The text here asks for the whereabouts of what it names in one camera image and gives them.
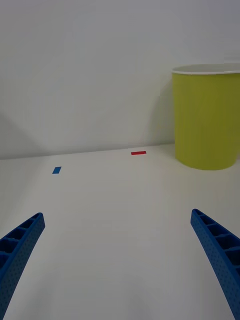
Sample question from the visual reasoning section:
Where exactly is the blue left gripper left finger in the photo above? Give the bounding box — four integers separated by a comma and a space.
0, 212, 46, 320

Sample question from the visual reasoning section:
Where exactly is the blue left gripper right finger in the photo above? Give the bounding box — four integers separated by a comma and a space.
190, 208, 240, 320

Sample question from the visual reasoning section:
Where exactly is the yellow-green plastic bin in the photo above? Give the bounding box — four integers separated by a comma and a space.
171, 63, 240, 171

